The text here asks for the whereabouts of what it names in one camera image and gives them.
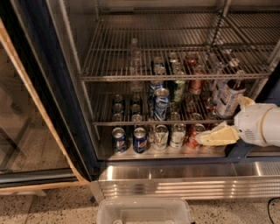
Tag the wire fridge shelf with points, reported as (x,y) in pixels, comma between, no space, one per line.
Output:
(183,46)
(126,109)

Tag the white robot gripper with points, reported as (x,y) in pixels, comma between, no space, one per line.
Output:
(249,122)

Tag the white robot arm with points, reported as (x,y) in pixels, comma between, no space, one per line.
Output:
(255,123)

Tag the clear bottle back shelf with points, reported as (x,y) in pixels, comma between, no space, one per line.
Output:
(135,66)

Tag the blue pepsi can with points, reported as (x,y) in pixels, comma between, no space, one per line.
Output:
(119,140)
(139,140)

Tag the white green can bottom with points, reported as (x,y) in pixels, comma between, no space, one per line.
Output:
(161,137)

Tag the red can middle shelf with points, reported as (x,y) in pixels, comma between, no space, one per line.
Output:
(195,87)

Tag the white green can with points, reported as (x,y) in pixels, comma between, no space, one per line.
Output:
(178,132)
(161,137)

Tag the stainless steel fridge base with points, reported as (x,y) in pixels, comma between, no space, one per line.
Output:
(188,181)

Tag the middle wire fridge shelf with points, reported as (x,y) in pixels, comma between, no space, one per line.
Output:
(126,109)

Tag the red can bottom left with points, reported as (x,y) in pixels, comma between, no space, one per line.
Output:
(195,130)

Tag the blue pepsi can left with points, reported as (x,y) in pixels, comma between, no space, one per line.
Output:
(119,140)

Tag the glass fridge door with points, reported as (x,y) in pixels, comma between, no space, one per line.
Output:
(32,158)

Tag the upper wire fridge shelf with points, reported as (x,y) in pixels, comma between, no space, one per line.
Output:
(183,46)

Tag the green can middle shelf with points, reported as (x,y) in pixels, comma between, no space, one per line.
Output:
(178,88)

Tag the blue white can middle shelf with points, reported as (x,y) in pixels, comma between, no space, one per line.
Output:
(161,104)

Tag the clear plastic bin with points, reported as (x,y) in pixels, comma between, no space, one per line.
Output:
(143,211)

